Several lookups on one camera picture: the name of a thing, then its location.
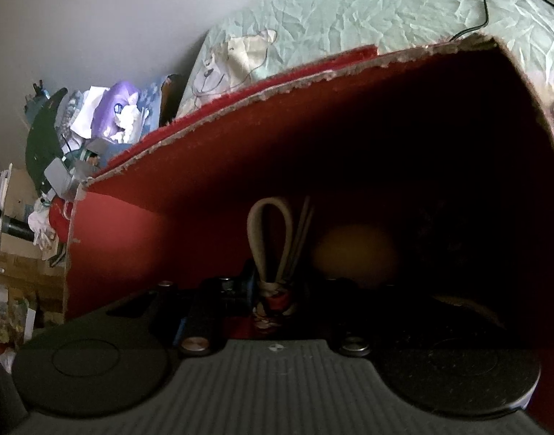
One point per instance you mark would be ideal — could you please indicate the large red cardboard box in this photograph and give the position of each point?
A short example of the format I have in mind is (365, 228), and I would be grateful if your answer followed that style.
(446, 150)

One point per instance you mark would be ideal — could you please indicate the light green bed sheet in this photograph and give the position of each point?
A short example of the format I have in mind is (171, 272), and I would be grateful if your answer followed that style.
(274, 36)

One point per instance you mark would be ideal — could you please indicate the red strawberry plush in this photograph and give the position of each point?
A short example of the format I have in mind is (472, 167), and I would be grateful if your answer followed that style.
(60, 217)

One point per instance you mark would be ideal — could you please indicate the dark green paper fan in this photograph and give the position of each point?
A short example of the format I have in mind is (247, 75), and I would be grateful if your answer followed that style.
(43, 144)

